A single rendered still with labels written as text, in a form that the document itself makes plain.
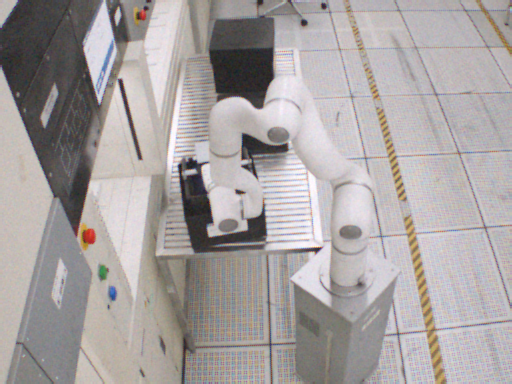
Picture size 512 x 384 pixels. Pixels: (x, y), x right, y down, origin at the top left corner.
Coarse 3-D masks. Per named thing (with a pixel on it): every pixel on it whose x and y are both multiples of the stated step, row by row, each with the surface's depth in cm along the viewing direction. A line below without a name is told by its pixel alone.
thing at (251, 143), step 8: (224, 96) 257; (232, 96) 256; (240, 96) 256; (248, 96) 256; (256, 96) 255; (264, 96) 255; (256, 104) 251; (248, 136) 238; (248, 144) 242; (256, 144) 242; (264, 144) 242; (256, 152) 244
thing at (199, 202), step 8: (200, 144) 202; (208, 144) 202; (200, 152) 199; (208, 152) 199; (184, 160) 211; (192, 160) 213; (200, 160) 196; (208, 160) 196; (248, 160) 206; (184, 168) 209; (192, 168) 216; (248, 168) 206; (184, 176) 204; (192, 192) 208; (240, 192) 201; (192, 200) 199; (200, 200) 200; (208, 200) 201; (192, 208) 202; (200, 208) 203; (208, 208) 204
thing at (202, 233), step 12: (180, 168) 220; (252, 168) 223; (180, 180) 215; (180, 192) 210; (264, 204) 203; (192, 216) 200; (204, 216) 201; (264, 216) 207; (192, 228) 204; (204, 228) 205; (240, 228) 208; (252, 228) 210; (264, 228) 211; (192, 240) 208; (204, 240) 209; (216, 240) 211; (228, 240) 212; (240, 240) 213
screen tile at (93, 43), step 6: (96, 30) 156; (96, 36) 156; (90, 42) 150; (96, 42) 156; (90, 48) 150; (96, 48) 156; (90, 54) 150; (102, 54) 162; (90, 60) 150; (96, 60) 156; (96, 66) 156; (96, 72) 156
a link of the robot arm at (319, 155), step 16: (288, 80) 152; (272, 96) 148; (288, 96) 147; (304, 96) 153; (304, 112) 155; (304, 128) 156; (320, 128) 156; (304, 144) 156; (320, 144) 156; (304, 160) 159; (320, 160) 157; (336, 160) 160; (320, 176) 162; (336, 176) 163; (352, 176) 170; (368, 176) 174
